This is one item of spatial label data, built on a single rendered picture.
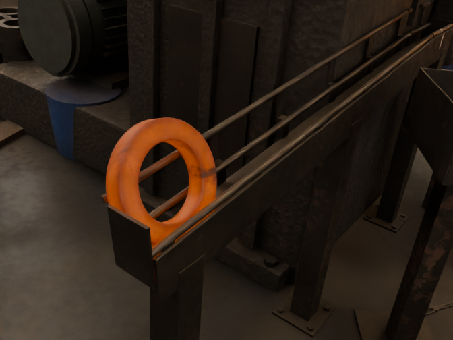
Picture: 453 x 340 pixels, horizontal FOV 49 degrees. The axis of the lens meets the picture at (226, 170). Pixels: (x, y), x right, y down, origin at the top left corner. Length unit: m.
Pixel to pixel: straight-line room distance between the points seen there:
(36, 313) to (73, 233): 0.35
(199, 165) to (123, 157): 0.14
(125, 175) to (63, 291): 0.90
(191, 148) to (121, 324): 0.77
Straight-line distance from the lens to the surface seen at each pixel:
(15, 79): 2.31
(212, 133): 0.81
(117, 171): 0.66
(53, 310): 1.47
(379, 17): 1.38
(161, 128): 0.70
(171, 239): 0.68
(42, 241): 1.70
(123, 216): 0.65
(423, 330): 1.54
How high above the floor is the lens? 1.03
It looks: 30 degrees down
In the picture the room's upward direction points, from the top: 5 degrees clockwise
